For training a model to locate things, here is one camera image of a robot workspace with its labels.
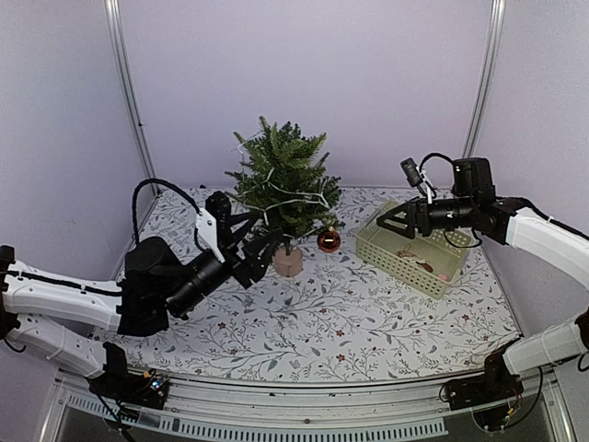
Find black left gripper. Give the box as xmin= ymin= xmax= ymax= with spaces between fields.
xmin=164 ymin=212 xmax=283 ymax=319

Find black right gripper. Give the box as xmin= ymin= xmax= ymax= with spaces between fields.
xmin=378 ymin=196 xmax=477 ymax=238

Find pale green perforated basket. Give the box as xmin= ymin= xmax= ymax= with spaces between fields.
xmin=355 ymin=200 xmax=474 ymax=300

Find small green christmas tree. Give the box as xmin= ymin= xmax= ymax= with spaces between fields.
xmin=224 ymin=115 xmax=345 ymax=277

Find red bauble ornament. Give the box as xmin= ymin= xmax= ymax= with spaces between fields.
xmin=317 ymin=227 xmax=341 ymax=253

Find clear wire fairy lights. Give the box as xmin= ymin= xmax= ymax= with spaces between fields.
xmin=227 ymin=131 xmax=340 ymax=240

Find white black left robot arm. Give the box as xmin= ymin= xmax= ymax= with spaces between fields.
xmin=1 ymin=211 xmax=283 ymax=400

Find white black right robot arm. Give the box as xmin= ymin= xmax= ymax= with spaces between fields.
xmin=377 ymin=157 xmax=588 ymax=401

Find pink bow ornaments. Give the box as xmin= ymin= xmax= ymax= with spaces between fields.
xmin=395 ymin=246 xmax=451 ymax=283

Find floral white table mat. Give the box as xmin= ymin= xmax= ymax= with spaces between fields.
xmin=93 ymin=188 xmax=520 ymax=383

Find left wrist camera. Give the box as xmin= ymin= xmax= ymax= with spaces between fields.
xmin=195 ymin=191 xmax=231 ymax=263

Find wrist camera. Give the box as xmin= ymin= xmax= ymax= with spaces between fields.
xmin=400 ymin=157 xmax=436 ymax=204
xmin=195 ymin=191 xmax=231 ymax=263

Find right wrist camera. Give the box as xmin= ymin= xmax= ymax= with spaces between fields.
xmin=400 ymin=157 xmax=436 ymax=204

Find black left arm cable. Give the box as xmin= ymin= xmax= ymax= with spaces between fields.
xmin=132 ymin=178 xmax=203 ymax=245

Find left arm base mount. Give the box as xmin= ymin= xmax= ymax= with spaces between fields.
xmin=88 ymin=368 xmax=169 ymax=410

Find aluminium front rail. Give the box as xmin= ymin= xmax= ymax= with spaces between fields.
xmin=40 ymin=369 xmax=579 ymax=441

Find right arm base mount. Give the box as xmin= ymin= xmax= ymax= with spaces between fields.
xmin=438 ymin=367 xmax=544 ymax=434

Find right aluminium frame post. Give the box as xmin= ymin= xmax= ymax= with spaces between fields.
xmin=457 ymin=0 xmax=507 ymax=158

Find aluminium frame post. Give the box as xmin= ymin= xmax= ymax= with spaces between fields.
xmin=104 ymin=0 xmax=156 ymax=178
xmin=457 ymin=0 xmax=507 ymax=158

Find left aluminium frame post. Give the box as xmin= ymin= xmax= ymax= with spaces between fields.
xmin=104 ymin=0 xmax=156 ymax=178

